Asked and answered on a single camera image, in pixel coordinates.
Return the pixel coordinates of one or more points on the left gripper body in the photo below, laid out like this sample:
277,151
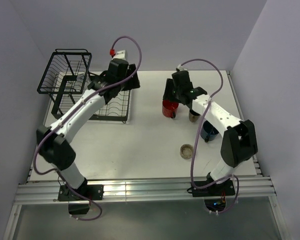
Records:
122,87

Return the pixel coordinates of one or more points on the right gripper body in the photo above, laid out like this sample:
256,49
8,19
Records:
176,92

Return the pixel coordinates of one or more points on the red ceramic mug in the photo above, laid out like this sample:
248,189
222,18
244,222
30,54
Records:
169,108

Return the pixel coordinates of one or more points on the brown ribbed mug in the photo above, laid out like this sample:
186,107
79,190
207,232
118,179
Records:
193,116

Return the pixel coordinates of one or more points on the clear glass tumbler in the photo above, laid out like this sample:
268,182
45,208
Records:
81,78

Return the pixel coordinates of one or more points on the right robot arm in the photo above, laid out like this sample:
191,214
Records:
239,141

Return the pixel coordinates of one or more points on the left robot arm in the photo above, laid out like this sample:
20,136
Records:
54,141

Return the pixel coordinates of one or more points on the dark blue mug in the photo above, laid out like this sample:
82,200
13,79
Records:
208,132

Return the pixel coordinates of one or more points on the small beige stone bowl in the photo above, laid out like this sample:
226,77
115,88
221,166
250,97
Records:
186,151

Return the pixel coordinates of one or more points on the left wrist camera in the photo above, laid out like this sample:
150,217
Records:
121,54

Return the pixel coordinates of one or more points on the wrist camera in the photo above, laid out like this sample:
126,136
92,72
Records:
181,68
121,54

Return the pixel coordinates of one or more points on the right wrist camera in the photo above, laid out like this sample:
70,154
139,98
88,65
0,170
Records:
181,68

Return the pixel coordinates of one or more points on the black wire dish rack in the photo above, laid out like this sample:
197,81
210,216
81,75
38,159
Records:
63,66

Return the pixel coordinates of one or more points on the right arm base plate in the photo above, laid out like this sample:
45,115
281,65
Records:
217,190

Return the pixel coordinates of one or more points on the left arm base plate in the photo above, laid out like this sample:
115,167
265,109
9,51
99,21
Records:
93,192

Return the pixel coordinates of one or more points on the aluminium mounting rail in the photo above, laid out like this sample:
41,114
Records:
161,189

